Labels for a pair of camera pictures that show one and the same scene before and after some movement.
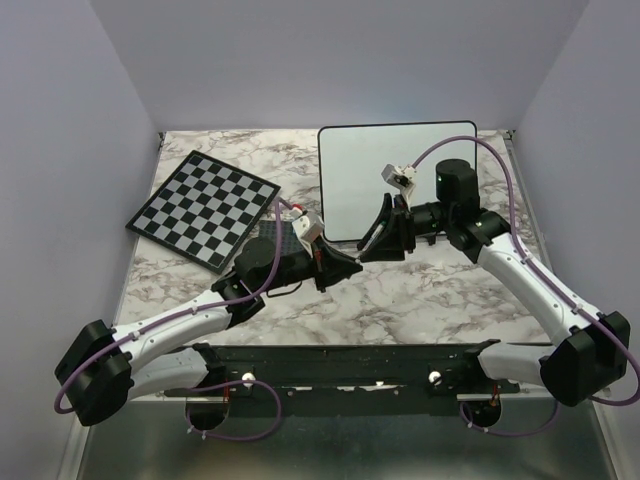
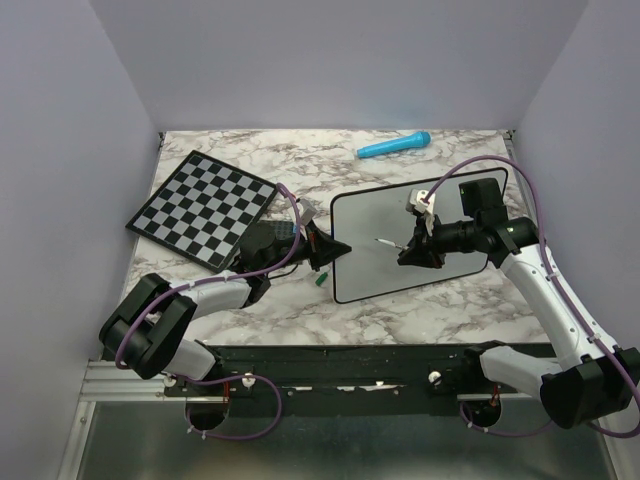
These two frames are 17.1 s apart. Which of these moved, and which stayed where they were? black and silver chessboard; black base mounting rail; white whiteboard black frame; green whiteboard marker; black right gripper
Moved: white whiteboard black frame; black right gripper; green whiteboard marker
Stayed: black base mounting rail; black and silver chessboard
